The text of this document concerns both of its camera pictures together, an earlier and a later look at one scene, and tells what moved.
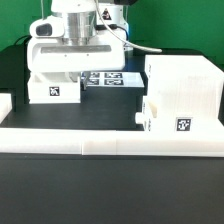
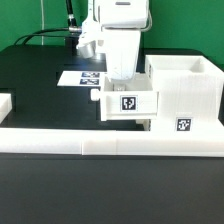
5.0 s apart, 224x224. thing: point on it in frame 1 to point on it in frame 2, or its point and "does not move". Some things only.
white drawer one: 54,87 to 130,99
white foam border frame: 104,142 does not move
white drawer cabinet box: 183,95 does not move
